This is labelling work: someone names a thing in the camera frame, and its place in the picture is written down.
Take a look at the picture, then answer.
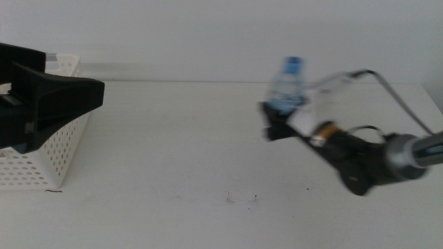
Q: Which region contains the white perforated plastic basket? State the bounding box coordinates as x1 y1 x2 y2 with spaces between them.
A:
0 53 92 190

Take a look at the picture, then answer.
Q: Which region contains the clear water bottle blue cap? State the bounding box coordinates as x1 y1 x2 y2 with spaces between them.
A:
265 56 309 116

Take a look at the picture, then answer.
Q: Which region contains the thin black right gripper wire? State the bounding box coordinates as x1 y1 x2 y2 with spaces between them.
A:
347 124 387 141

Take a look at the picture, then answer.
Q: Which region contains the thick black right camera cable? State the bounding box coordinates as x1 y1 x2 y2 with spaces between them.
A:
307 68 435 136

